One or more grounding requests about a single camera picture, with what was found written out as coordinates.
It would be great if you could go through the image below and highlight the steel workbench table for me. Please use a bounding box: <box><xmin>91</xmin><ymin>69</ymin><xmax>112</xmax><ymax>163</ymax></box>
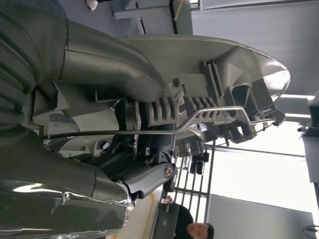
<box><xmin>106</xmin><ymin>188</ymin><xmax>163</xmax><ymax>239</ymax></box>

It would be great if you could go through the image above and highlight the grey workbench green top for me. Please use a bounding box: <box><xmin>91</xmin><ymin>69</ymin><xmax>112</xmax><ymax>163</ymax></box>
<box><xmin>112</xmin><ymin>0</ymin><xmax>194</xmax><ymax>35</ymax></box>

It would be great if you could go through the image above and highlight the grey laptop computer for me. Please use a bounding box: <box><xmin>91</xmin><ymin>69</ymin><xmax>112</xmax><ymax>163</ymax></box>
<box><xmin>153</xmin><ymin>202</ymin><xmax>181</xmax><ymax>239</ymax></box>

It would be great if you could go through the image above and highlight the person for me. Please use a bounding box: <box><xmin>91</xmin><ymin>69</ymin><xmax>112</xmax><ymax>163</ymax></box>
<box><xmin>160</xmin><ymin>195</ymin><xmax>215</xmax><ymax>239</ymax></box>
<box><xmin>85</xmin><ymin>0</ymin><xmax>113</xmax><ymax>11</ymax></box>

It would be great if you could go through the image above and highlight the ceiling light strip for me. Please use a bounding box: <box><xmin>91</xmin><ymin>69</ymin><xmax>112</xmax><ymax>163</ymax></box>
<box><xmin>280</xmin><ymin>94</ymin><xmax>315</xmax><ymax>100</ymax></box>
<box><xmin>285</xmin><ymin>113</ymin><xmax>312</xmax><ymax>119</ymax></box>

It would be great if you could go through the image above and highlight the black window frame grid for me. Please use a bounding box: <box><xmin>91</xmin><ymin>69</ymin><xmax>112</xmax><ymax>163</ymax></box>
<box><xmin>172</xmin><ymin>141</ymin><xmax>216</xmax><ymax>225</ymax></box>

